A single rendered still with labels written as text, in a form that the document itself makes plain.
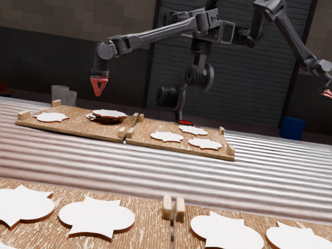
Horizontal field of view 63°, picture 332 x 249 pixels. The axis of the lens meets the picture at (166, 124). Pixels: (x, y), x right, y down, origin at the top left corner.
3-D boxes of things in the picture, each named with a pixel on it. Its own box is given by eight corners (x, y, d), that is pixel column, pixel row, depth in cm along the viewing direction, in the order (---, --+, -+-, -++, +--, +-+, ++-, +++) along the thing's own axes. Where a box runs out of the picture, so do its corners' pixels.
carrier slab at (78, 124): (58, 107, 136) (58, 103, 135) (138, 120, 134) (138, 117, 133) (14, 124, 102) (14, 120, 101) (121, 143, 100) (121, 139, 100)
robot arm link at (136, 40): (204, 33, 125) (199, 8, 121) (210, 33, 120) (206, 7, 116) (115, 59, 115) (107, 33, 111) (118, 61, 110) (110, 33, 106)
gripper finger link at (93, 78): (106, 95, 115) (108, 72, 112) (105, 98, 108) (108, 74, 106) (90, 93, 113) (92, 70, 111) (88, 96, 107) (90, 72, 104)
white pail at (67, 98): (54, 113, 448) (55, 92, 438) (60, 109, 476) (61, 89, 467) (73, 116, 451) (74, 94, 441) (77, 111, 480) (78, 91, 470)
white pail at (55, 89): (70, 108, 495) (71, 88, 485) (53, 108, 476) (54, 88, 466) (64, 104, 517) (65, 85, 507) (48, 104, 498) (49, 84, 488)
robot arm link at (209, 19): (227, 27, 123) (223, 4, 119) (200, 35, 119) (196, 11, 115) (184, 29, 162) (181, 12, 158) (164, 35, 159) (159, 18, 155)
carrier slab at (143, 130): (139, 120, 134) (140, 117, 134) (221, 134, 133) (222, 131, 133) (125, 143, 100) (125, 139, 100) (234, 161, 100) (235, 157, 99)
